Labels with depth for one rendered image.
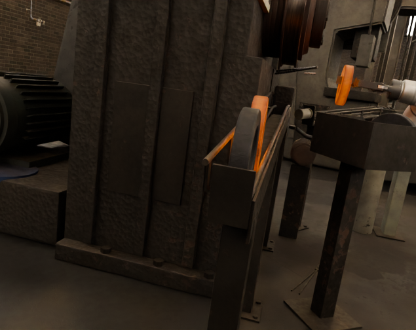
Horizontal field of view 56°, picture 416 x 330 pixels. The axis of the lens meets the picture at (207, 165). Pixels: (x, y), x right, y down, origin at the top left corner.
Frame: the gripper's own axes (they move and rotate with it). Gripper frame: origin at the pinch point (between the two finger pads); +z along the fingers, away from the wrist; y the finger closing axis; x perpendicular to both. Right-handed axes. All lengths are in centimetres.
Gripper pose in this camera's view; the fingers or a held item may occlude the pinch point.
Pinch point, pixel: (345, 80)
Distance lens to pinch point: 165.7
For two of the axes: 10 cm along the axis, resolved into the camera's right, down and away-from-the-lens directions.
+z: -9.6, -2.3, 1.9
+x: 1.8, -9.6, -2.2
